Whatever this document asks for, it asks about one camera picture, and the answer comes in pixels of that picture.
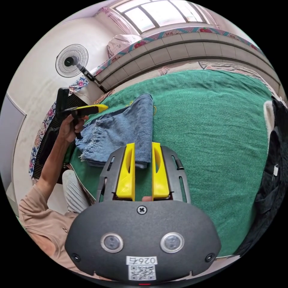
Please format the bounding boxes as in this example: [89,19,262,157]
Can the pink bundled quilt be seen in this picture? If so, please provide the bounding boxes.
[106,34,143,59]

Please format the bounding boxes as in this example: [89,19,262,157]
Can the pile of clothes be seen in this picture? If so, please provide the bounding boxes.
[235,96,288,257]

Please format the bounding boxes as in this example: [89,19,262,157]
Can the person's left forearm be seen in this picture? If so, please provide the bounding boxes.
[37,133,76,204]

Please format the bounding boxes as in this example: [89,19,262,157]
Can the pink curtain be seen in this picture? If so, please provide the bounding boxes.
[99,6,138,35]

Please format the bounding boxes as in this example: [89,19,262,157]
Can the blue denim shorts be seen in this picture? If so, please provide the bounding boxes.
[75,93,155,170]

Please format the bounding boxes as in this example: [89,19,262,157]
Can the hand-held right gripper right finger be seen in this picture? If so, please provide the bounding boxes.
[151,142,170,201]

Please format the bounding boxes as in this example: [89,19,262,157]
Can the person's body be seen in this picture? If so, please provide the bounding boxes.
[18,169,103,279]

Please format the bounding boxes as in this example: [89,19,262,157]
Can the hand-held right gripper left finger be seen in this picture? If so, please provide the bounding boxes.
[116,142,136,201]

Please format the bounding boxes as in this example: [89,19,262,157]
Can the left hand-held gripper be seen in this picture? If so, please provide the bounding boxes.
[61,104,109,140]

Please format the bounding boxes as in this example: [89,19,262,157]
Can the person's left hand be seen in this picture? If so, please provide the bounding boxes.
[59,114,89,143]

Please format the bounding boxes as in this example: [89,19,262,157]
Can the black standing fan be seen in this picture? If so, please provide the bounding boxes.
[55,43,96,83]

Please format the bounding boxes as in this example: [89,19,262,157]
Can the window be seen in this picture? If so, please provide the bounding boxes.
[112,0,211,35]

